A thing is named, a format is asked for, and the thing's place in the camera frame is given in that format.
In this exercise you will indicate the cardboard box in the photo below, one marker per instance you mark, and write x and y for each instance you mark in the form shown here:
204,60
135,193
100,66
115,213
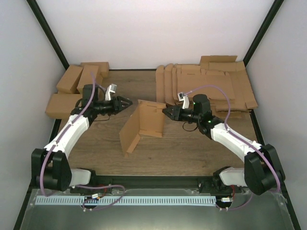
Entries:
103,67
148,119
99,80
86,76
70,80
61,105

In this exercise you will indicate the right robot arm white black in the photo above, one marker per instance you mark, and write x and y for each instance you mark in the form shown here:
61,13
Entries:
262,169

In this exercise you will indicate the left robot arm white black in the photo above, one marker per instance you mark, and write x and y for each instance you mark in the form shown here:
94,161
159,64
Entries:
49,166

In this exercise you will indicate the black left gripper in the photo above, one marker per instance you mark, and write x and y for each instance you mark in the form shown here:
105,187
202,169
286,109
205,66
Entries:
115,108

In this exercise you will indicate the light blue slotted cable duct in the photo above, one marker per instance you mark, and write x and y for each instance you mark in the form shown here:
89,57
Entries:
128,200

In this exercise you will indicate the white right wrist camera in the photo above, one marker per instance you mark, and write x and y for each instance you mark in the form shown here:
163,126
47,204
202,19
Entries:
183,97

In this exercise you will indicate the stack of flat cardboard blanks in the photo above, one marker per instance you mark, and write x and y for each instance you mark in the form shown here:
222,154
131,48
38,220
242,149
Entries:
222,78

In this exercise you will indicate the black aluminium frame rail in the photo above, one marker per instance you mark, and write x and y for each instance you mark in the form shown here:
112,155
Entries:
205,184

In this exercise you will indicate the folded cardboard box front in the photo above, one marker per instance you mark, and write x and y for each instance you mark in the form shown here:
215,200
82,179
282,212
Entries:
61,105

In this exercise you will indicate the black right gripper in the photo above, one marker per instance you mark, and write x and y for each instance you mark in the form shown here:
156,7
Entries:
177,110

